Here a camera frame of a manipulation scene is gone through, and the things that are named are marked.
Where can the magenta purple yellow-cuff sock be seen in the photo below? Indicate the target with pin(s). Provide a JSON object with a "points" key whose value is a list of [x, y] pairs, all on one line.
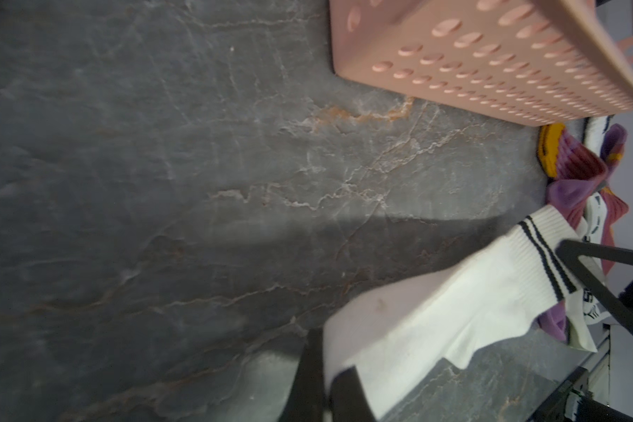
{"points": [[575, 172]]}

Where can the pink perforated plastic basket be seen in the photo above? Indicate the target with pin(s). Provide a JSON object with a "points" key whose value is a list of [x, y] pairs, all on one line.
{"points": [[528, 62]]}

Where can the white sport sock right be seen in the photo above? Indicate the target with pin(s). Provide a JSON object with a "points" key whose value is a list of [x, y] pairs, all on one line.
{"points": [[581, 313]]}

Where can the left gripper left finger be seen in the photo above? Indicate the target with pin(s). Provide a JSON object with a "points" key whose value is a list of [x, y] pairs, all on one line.
{"points": [[306, 399]]}

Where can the white sock two black stripes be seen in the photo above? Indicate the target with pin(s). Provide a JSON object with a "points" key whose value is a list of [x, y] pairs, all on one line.
{"points": [[394, 335]]}

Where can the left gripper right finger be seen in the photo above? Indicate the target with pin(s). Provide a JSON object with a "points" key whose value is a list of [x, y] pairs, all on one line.
{"points": [[348, 400]]}

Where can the magenta striped sock far right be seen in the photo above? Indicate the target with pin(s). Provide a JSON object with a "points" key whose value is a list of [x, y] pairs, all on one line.
{"points": [[612, 152]]}

